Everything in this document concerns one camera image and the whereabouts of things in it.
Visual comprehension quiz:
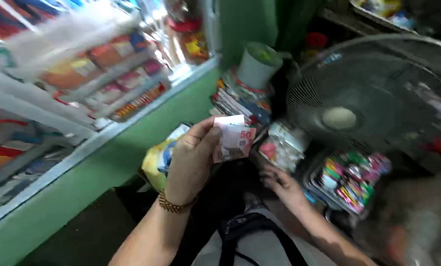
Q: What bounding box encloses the person's left hand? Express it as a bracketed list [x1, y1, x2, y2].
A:
[165, 115, 226, 206]

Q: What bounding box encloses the person's right hand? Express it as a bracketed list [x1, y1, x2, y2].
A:
[260, 164, 310, 216]

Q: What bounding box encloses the pink banknote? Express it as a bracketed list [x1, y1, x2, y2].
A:
[212, 115, 257, 164]

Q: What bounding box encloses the person's left forearm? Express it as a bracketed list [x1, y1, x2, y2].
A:
[108, 192, 192, 266]

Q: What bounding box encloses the person's right forearm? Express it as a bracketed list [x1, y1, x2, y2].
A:
[295, 202, 378, 266]

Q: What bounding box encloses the box of white packets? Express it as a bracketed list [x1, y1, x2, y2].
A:
[257, 121, 310, 174]

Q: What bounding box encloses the stack of mixed packets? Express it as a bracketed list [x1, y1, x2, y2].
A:
[210, 79, 272, 126]

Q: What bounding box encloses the clear plastic tub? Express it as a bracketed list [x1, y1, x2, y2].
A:
[298, 151, 376, 222]

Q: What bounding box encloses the yellow and blue bag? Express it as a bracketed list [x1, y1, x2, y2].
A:
[141, 123, 191, 193]

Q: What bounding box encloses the black sling bag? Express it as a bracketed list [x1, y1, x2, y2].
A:
[219, 212, 310, 266]

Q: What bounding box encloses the red and yellow printed box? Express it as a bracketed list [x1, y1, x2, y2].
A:
[109, 82, 168, 122]

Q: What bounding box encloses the clear container with red rim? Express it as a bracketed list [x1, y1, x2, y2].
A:
[222, 66, 274, 102]

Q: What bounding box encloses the person's body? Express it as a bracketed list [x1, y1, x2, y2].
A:
[191, 207, 338, 266]

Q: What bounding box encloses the pile of colourful shiny candies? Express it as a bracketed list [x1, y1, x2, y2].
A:
[320, 151, 392, 214]

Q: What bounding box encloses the white plastic pitcher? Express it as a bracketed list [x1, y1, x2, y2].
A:
[236, 41, 292, 90]

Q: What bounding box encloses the row of pink packets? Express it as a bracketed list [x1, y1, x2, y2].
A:
[84, 59, 163, 108]

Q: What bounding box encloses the jar with red lid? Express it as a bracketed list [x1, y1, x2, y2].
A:
[167, 0, 211, 65]

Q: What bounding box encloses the row of orange packets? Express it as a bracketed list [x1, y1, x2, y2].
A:
[41, 31, 149, 90]

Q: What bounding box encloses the glass display case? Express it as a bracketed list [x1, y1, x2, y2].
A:
[0, 0, 222, 233]

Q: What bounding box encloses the large round electric fan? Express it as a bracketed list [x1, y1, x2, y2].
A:
[286, 34, 441, 159]

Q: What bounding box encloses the red plastic container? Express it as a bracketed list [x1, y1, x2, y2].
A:
[305, 32, 328, 58]

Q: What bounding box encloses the tray with yellow packets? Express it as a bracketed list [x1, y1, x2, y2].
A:
[349, 0, 420, 35]

